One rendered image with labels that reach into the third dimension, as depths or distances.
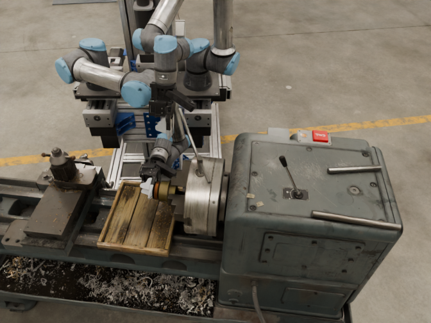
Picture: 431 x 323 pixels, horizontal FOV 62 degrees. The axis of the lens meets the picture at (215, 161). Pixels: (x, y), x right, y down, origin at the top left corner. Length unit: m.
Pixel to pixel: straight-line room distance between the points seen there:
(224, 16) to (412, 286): 2.08
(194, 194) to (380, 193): 0.66
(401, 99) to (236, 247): 3.26
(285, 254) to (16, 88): 3.53
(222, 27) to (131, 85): 0.47
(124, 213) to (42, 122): 2.23
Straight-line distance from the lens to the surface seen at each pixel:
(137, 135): 2.08
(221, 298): 1.79
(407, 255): 2.93
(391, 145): 3.67
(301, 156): 1.43
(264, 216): 1.22
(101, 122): 1.89
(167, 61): 1.24
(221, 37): 1.67
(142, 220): 1.66
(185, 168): 1.45
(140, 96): 1.47
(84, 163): 1.86
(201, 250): 1.58
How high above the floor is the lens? 2.24
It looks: 46 degrees down
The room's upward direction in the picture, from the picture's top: 2 degrees clockwise
